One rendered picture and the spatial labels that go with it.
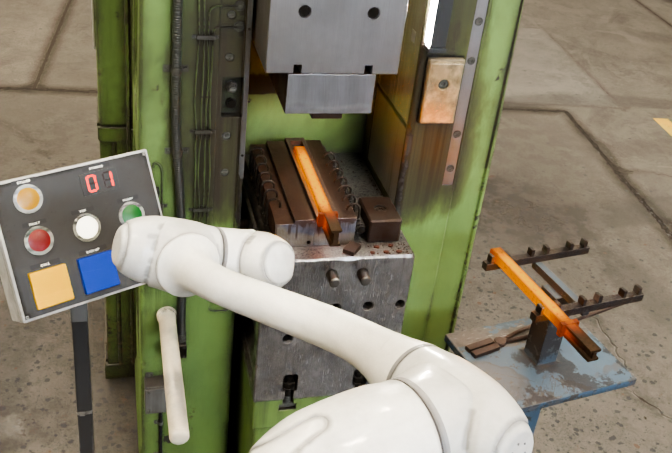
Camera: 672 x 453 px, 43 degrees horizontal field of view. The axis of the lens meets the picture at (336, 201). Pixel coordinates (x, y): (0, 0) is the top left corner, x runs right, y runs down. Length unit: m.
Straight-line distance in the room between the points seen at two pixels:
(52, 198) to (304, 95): 0.57
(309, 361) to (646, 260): 2.30
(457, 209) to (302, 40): 0.75
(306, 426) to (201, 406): 1.68
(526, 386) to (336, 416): 1.33
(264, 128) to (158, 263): 1.20
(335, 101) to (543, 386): 0.88
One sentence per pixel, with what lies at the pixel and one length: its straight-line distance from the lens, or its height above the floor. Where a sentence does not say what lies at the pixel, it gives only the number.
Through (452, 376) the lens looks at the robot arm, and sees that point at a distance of 1.01.
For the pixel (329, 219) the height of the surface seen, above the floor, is 1.02.
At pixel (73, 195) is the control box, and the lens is 1.83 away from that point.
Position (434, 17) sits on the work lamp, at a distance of 2.04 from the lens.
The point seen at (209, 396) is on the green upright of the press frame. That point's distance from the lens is 2.56.
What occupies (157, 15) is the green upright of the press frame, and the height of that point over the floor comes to 1.44.
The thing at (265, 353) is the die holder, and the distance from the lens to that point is 2.21.
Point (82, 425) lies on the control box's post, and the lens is 2.26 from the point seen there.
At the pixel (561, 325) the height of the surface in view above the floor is 0.94.
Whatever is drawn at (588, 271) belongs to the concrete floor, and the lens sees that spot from 4.00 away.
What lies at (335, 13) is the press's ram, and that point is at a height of 1.50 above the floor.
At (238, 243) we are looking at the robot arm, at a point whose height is 1.30.
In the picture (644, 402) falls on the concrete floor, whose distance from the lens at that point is 3.39.
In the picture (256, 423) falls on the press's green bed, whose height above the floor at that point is 0.39.
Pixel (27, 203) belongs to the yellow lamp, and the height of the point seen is 1.16.
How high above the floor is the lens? 2.07
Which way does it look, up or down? 30 degrees down
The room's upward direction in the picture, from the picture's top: 7 degrees clockwise
